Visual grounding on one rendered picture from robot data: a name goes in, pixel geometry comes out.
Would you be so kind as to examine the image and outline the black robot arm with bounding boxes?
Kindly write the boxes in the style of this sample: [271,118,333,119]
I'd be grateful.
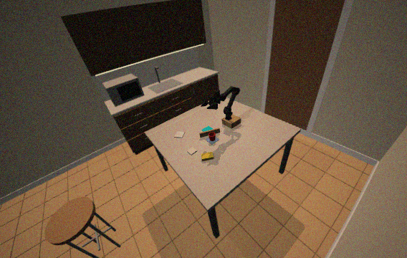
[209,86,240,120]

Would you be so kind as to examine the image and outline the red cup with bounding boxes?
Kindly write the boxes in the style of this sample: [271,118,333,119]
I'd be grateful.
[209,132,216,141]

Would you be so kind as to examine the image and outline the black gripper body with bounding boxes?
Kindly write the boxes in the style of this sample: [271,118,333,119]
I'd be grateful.
[203,99,218,110]

